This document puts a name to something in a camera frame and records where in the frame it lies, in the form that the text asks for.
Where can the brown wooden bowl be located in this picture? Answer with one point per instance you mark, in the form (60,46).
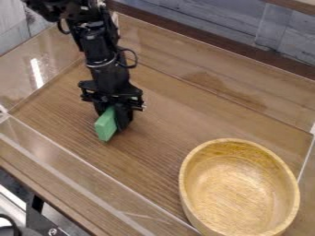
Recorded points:
(237,189)

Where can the clear acrylic corner bracket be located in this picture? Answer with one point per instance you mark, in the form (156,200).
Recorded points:
(114,18)

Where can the green rectangular block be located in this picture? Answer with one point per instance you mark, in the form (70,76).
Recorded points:
(105,125)

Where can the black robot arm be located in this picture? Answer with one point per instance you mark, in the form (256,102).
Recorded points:
(85,20)

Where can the black table leg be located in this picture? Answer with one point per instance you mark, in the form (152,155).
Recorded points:
(37,203)

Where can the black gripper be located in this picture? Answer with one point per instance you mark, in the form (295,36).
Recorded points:
(109,89)

